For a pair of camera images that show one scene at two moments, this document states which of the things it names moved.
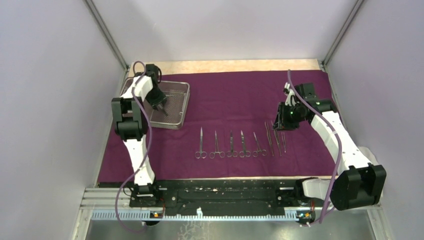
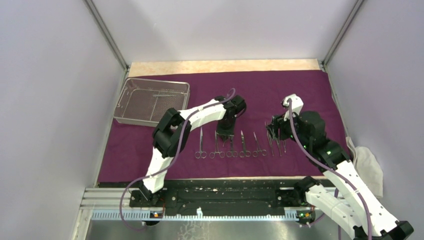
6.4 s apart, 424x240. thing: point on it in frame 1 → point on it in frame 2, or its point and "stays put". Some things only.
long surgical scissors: (202, 154) stays put
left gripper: (161, 99) → (224, 134)
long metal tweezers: (277, 139) stays put
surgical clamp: (221, 154) stays put
